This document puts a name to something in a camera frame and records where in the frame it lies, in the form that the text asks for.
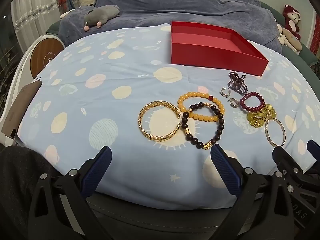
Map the light blue planet-print sheet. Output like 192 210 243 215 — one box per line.
15 24 320 210

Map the dark brown bead bracelet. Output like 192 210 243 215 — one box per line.
182 102 225 151

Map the gold chain bracelet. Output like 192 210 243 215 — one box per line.
138 100 182 142

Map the yellow crystal bead bracelet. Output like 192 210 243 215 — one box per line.
247 103 277 128

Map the silver bangle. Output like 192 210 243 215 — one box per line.
264 118 286 147

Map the teal bed frame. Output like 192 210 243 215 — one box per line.
260 1 320 68

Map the dark red bead bracelet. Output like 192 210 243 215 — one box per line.
239 92 265 112

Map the white curtain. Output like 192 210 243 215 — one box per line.
10 0 60 53

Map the grey plush mouse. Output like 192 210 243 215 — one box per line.
84 5 120 32

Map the beige plush toy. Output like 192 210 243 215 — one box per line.
276 24 303 54

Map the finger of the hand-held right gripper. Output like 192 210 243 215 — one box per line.
307 139 320 161
273 146 304 175

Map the red monkey plush toy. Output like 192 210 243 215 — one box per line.
282 4 301 40

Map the red cardboard box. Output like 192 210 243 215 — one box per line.
171 21 269 77

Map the blue-grey blanket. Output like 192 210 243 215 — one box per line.
59 0 283 53

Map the round wooden-top white stand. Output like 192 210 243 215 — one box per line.
30 40 66 77

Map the red hanging decoration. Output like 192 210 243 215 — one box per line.
311 12 320 55

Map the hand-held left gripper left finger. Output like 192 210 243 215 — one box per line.
27 145 113 240

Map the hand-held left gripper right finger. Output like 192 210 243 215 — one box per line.
210 144 298 240

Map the purple bead bracelet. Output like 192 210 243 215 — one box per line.
227 71 249 95

